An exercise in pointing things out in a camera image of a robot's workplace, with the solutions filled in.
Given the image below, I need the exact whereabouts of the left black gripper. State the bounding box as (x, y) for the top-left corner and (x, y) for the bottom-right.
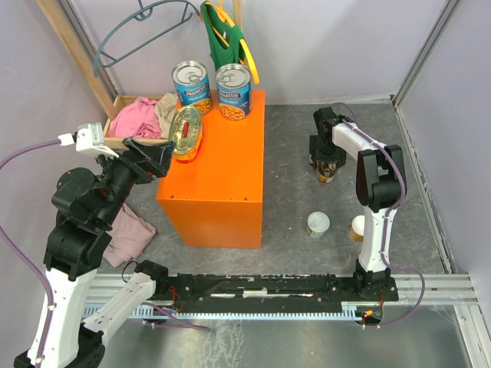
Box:
(94, 134), (177, 225)

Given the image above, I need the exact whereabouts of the oval red sardine tin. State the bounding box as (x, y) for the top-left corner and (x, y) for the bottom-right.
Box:
(169, 105), (203, 163)

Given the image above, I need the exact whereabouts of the blue soup can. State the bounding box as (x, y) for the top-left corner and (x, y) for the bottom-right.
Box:
(171, 61), (213, 116)

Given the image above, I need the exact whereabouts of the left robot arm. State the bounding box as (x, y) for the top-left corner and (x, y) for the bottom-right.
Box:
(13, 138), (175, 367)

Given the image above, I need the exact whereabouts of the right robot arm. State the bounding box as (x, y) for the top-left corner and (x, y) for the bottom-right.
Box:
(309, 107), (407, 300)

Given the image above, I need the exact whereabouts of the orange box counter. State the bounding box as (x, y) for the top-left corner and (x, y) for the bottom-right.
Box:
(156, 90), (265, 249)

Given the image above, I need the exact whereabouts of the wooden tray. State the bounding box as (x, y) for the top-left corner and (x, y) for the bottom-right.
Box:
(103, 95), (167, 150)

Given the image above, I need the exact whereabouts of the pink cloth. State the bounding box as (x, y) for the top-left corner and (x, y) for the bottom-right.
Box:
(108, 97), (162, 139)

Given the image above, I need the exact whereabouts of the beige cloth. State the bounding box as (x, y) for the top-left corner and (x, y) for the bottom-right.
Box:
(154, 93), (178, 139)

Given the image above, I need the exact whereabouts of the mauve cloth on floor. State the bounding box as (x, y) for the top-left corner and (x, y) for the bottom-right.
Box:
(103, 203), (157, 268)

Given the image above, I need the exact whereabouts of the can with white lid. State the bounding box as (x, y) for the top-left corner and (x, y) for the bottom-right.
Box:
(306, 212), (331, 238)

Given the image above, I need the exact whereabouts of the small can white lid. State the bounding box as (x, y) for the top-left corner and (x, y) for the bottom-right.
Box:
(348, 215), (365, 242)

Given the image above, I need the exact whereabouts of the green tank top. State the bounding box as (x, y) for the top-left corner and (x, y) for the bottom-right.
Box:
(200, 2), (246, 71)

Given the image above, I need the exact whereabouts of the teal plastic hanger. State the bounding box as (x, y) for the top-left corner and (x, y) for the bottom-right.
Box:
(87, 1), (200, 77)

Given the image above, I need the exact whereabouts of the aluminium corner profile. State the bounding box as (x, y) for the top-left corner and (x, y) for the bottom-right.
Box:
(390, 0), (461, 112)

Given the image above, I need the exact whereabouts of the wooden upright behind shirt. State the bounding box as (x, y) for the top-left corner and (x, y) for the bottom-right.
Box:
(232, 0), (243, 28)

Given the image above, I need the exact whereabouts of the yellow plastic hanger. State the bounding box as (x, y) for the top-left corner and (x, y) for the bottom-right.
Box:
(204, 1), (260, 84)

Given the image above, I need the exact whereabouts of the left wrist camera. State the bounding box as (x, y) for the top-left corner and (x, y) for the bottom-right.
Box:
(58, 123), (119, 159)

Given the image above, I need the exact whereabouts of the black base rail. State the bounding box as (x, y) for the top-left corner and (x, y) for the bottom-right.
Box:
(134, 260), (399, 312)

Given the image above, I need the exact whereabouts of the wooden post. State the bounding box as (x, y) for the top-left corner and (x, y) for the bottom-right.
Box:
(36, 0), (117, 119)

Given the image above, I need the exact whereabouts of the light blue cable duct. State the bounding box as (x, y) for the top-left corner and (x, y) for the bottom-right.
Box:
(82, 303), (362, 322)

